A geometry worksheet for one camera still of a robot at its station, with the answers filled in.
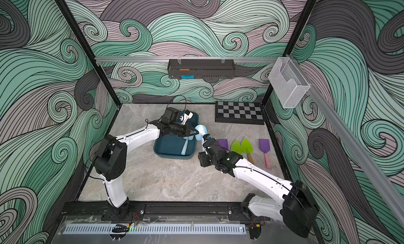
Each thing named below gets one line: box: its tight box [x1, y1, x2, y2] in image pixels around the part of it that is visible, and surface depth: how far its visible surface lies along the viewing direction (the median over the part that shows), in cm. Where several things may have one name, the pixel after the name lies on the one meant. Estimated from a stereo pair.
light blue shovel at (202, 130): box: [194, 124, 208, 148], surface depth 87 cm
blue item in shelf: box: [180, 75, 196, 80], surface depth 92 cm
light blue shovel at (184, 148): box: [180, 136, 193, 156], surface depth 97 cm
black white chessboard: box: [214, 100, 266, 125], surface depth 113 cm
